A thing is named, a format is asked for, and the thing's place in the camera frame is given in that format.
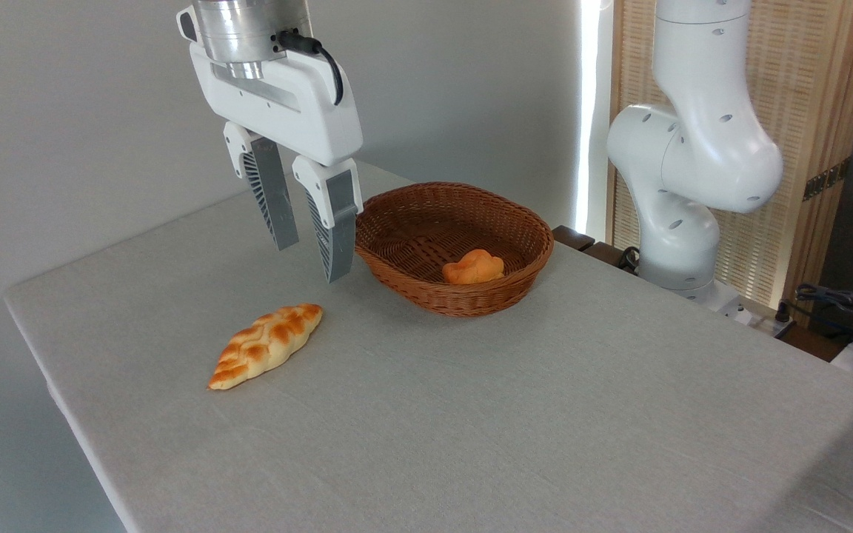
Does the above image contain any long braided bread loaf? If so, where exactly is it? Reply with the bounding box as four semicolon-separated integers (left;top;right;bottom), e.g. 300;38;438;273
207;303;324;391

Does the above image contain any black cable bundle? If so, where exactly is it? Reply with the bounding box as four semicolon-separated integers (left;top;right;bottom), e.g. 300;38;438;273
795;283;853;350

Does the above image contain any small orange croissant bread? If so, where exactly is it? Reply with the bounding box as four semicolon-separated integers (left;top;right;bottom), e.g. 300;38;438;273
442;249;506;285

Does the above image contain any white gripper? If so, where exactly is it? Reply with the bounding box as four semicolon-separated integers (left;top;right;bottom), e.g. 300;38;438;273
188;43;364;284

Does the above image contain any grey tablecloth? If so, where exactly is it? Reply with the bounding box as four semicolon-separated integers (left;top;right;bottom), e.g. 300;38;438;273
3;159;853;533

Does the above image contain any dark brown wooden furniture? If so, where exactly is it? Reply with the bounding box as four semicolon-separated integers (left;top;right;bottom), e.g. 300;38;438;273
552;225;640;273

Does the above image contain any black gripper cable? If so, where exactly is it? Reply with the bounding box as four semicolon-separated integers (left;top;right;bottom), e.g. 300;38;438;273
278;30;344;106

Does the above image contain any dark metal screen hinge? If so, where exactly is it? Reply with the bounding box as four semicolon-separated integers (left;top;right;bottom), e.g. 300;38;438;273
803;158;852;201

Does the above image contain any brown wicker basket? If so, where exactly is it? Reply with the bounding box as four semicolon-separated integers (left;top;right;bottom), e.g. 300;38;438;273
355;182;555;318

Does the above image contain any wooden bamboo folding screen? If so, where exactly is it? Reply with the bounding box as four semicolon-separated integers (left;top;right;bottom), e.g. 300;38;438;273
608;0;853;312

